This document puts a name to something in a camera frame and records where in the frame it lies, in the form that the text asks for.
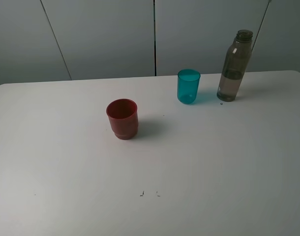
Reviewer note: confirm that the teal translucent cup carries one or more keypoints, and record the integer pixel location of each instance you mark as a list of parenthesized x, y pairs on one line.
[(188, 83)]

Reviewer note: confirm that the smoky clear water bottle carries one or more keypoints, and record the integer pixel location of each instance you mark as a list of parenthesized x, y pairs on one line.
[(235, 64)]

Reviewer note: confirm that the red plastic cup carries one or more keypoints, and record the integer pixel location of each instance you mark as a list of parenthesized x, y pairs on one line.
[(123, 118)]

